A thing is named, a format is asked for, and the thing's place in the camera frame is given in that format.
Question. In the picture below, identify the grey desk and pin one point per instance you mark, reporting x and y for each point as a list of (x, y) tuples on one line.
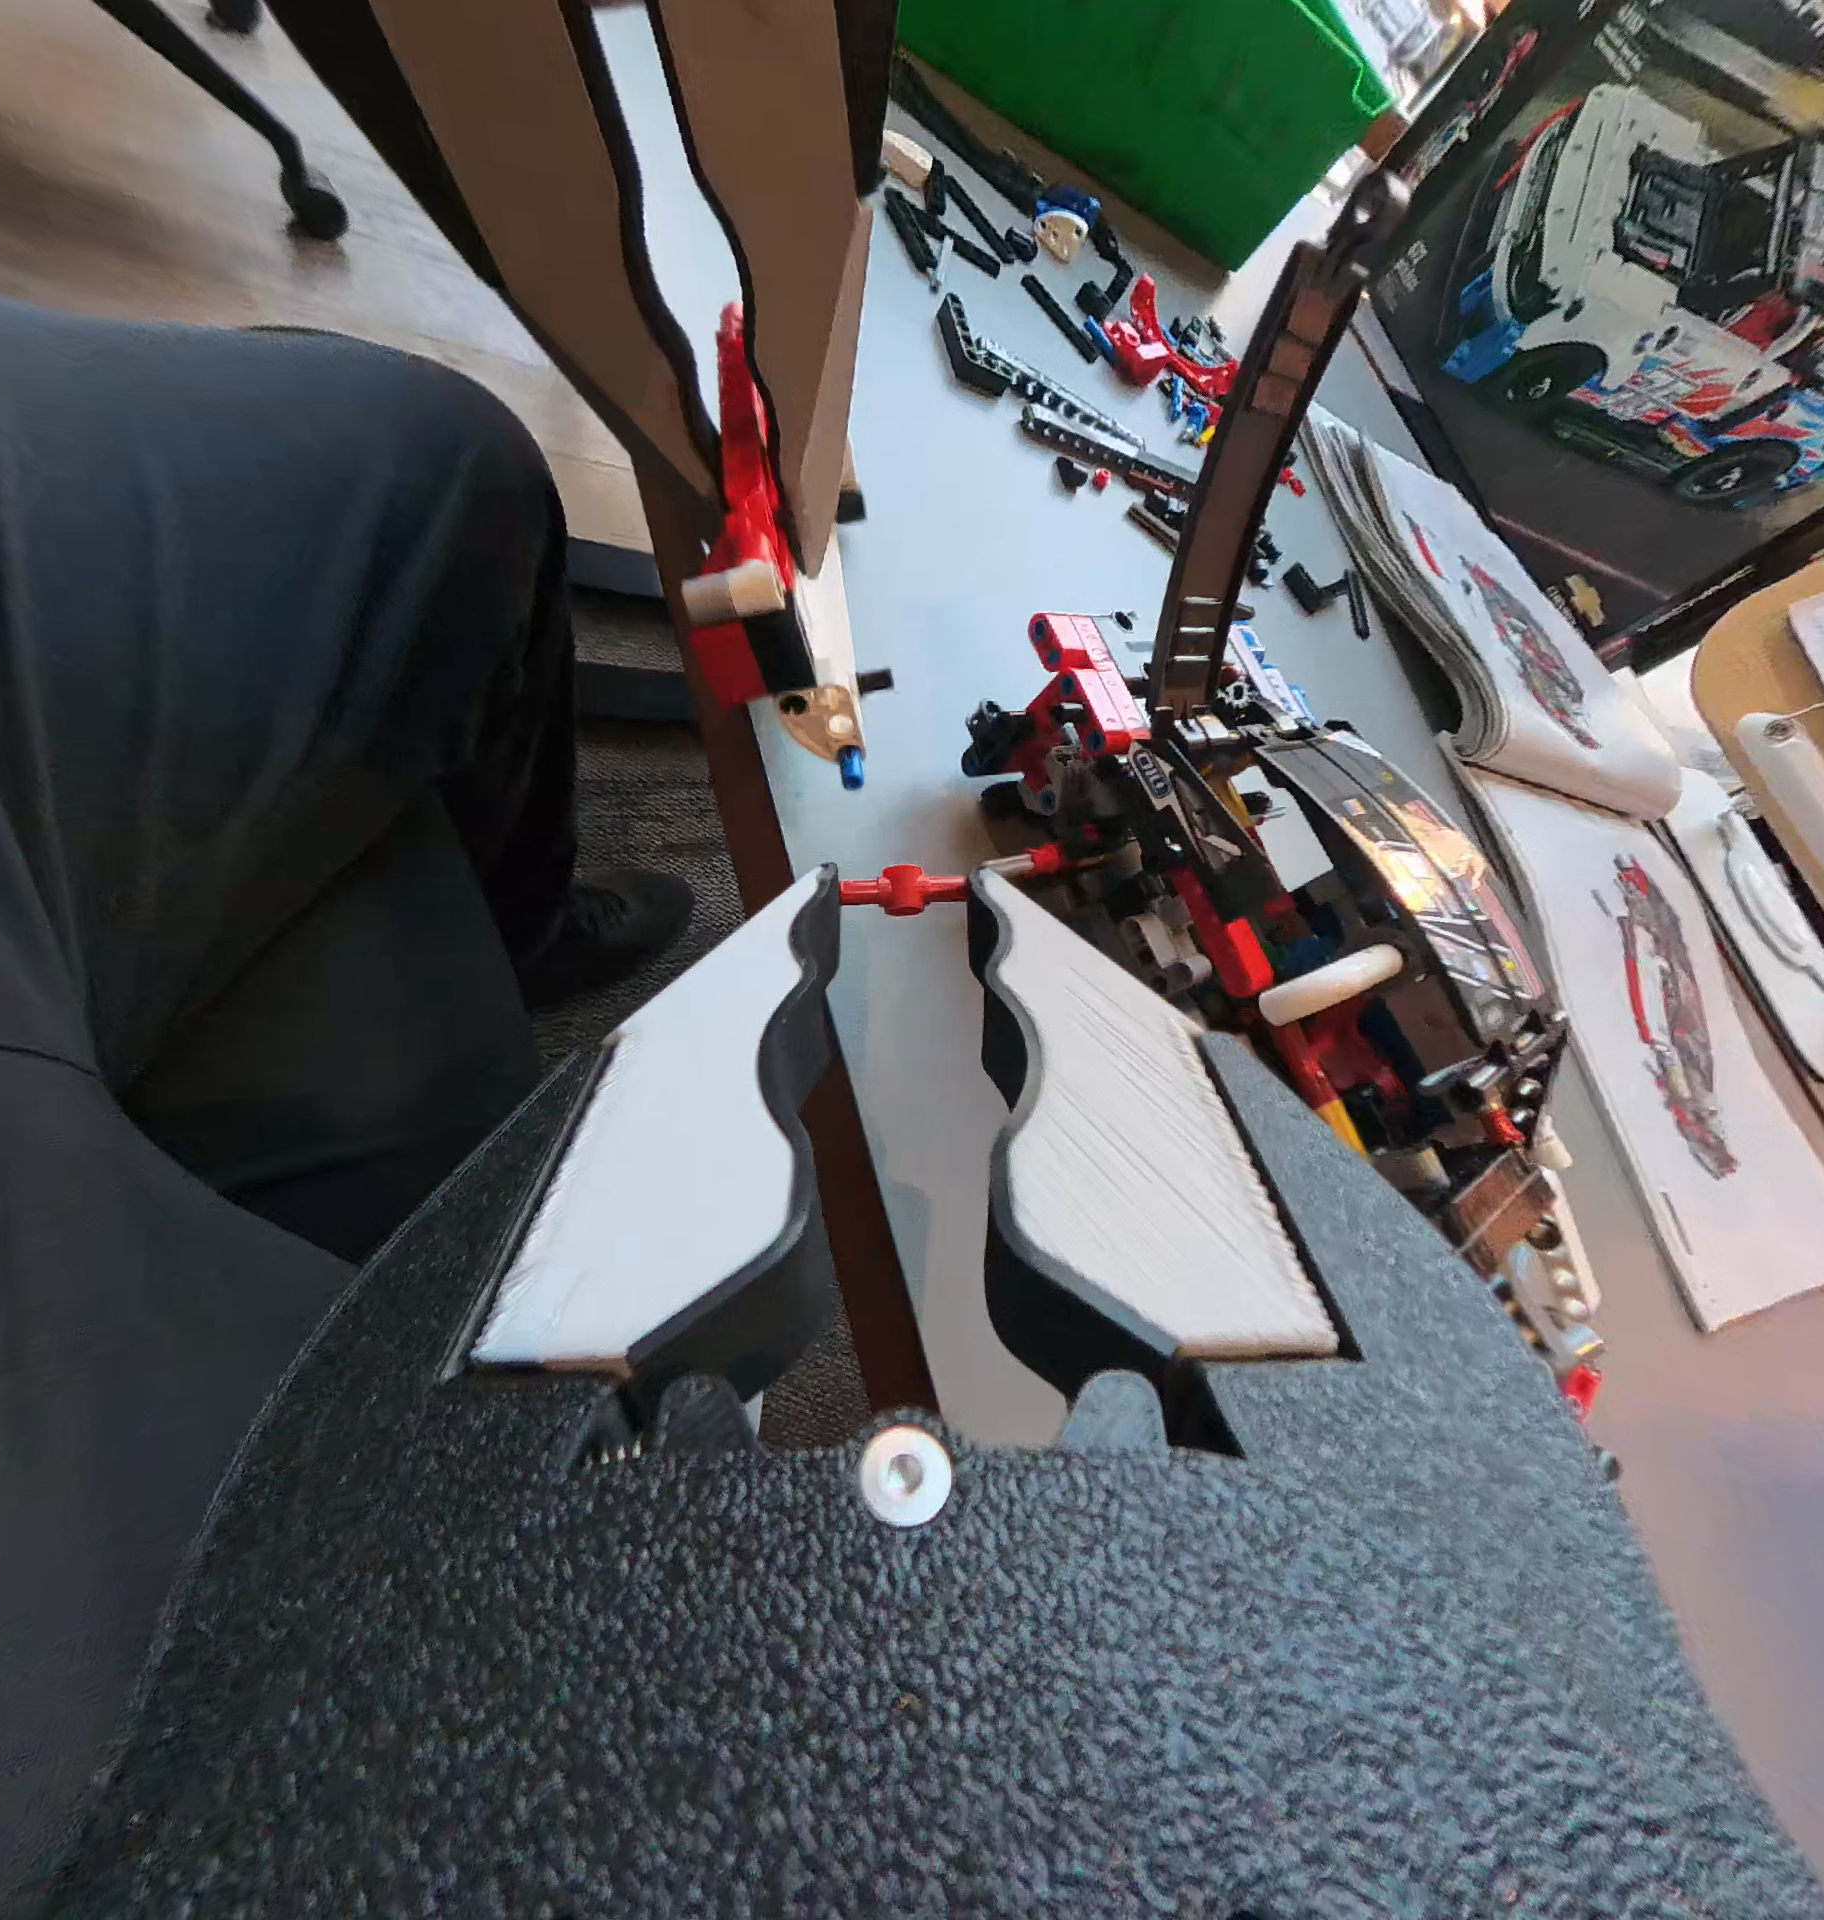
[(942, 600)]

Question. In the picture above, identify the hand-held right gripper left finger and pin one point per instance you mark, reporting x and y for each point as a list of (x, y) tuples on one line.
[(656, 1184)]

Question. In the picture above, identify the white and red brick door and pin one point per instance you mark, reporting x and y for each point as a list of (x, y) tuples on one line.
[(747, 511)]

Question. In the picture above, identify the tan wooden board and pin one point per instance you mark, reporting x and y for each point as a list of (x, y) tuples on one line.
[(1744, 660)]

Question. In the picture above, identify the green plastic bin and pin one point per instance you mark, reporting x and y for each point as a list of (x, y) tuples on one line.
[(1152, 105)]

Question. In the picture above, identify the person's black shoe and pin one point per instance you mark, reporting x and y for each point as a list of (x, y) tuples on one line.
[(613, 930)]

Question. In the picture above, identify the person's grey trousers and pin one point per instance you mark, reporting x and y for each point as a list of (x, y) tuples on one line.
[(176, 675)]

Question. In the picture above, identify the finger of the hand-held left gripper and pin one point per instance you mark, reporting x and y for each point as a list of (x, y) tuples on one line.
[(522, 194), (793, 225)]

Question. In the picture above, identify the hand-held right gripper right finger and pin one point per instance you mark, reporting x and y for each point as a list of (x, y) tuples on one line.
[(1137, 1184)]

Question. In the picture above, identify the thin instruction booklet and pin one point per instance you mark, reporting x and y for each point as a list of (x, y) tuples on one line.
[(1737, 1184)]

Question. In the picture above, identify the toy brick car model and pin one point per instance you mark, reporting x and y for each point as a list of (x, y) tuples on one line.
[(1392, 841)]

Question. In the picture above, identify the office chair base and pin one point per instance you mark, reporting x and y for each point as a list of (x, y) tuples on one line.
[(274, 151)]

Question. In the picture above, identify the toy car set box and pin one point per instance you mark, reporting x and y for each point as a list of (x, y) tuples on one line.
[(1647, 300)]

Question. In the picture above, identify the white flat pad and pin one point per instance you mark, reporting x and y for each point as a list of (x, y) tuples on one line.
[(1790, 1005)]

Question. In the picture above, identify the pile of loose brick pieces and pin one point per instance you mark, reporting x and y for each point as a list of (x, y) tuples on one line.
[(1076, 420)]

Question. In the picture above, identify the red axle pin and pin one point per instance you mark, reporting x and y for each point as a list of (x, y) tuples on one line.
[(901, 889)]

